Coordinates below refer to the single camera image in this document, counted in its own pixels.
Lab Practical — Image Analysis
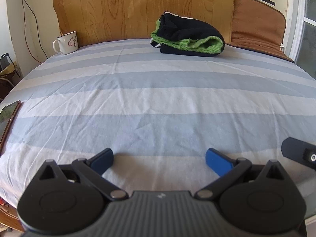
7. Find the red wall cable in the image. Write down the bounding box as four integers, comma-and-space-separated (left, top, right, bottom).
15, 0, 62, 64

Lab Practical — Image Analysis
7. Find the framed picture at bedside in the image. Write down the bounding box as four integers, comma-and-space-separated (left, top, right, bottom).
0, 100, 22, 151

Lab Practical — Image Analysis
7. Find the brown cushion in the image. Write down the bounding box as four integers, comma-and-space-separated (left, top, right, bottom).
228, 0, 293, 63

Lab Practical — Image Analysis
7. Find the blue white striped bedsheet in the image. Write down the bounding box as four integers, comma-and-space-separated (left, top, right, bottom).
1, 39, 315, 206

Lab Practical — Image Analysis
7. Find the white window frame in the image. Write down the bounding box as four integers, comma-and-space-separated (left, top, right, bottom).
283, 0, 315, 61

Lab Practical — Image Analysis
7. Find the navy green knit sweater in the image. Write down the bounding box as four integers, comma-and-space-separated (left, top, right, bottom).
150, 11, 225, 57

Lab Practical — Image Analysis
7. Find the wooden headboard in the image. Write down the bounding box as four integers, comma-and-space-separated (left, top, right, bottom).
53, 0, 234, 46

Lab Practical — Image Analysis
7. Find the cluttered side table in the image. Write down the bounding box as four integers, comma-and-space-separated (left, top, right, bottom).
0, 53, 21, 102

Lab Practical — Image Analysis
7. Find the white enamel mug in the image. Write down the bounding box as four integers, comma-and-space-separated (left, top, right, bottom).
53, 31, 79, 55

